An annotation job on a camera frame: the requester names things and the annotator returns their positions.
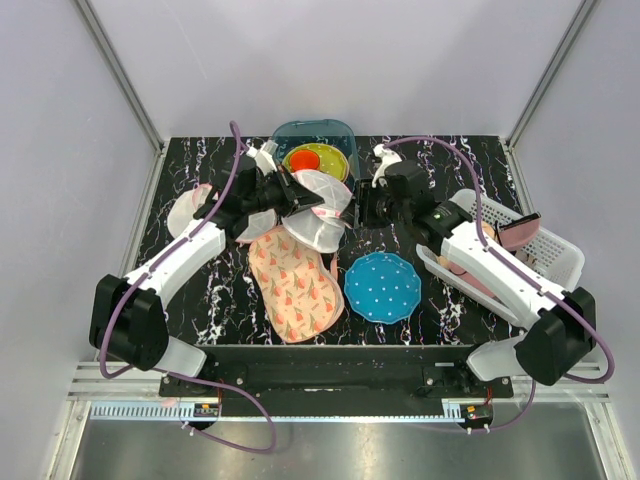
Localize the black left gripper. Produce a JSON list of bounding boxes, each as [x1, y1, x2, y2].
[[243, 165, 324, 219]]

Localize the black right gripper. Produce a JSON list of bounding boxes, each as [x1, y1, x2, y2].
[[338, 179, 410, 230]]

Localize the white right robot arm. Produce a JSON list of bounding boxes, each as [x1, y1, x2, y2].
[[355, 161, 599, 397]]

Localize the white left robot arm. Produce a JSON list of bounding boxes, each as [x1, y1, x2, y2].
[[89, 168, 324, 396]]

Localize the floral pink laundry bag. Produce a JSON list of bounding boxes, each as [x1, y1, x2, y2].
[[248, 226, 344, 344]]

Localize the orange cup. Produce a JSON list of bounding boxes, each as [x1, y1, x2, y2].
[[289, 149, 320, 172]]

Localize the yellow dotted plate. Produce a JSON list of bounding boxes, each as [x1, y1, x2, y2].
[[283, 143, 350, 182]]

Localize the teal transparent bin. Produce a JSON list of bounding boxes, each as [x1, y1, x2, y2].
[[270, 119, 360, 190]]

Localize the blue dotted plate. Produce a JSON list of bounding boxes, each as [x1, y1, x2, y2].
[[343, 252, 421, 325]]

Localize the white plastic basket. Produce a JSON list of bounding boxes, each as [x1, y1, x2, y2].
[[416, 196, 585, 326]]

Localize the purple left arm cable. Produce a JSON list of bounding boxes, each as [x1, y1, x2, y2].
[[98, 120, 279, 455]]

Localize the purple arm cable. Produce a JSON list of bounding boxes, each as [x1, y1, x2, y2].
[[98, 120, 279, 455], [384, 135, 616, 434]]

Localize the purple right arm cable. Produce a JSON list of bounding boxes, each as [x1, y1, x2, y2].
[[384, 135, 616, 434]]

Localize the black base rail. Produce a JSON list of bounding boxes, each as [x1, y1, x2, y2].
[[158, 344, 515, 419]]

